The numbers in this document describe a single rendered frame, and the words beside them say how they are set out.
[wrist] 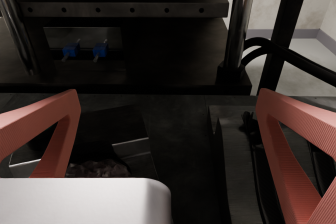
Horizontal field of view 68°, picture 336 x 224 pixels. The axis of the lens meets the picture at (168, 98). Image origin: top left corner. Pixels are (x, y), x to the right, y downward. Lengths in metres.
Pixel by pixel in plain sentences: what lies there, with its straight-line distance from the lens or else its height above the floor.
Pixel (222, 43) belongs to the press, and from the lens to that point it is 1.21.
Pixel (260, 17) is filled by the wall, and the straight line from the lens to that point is 3.31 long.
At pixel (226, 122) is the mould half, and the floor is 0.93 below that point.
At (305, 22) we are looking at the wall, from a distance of 3.55.
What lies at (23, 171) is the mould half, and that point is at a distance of 0.55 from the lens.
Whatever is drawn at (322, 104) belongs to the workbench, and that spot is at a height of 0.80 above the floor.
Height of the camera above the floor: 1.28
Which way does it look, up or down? 37 degrees down
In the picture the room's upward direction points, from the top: straight up
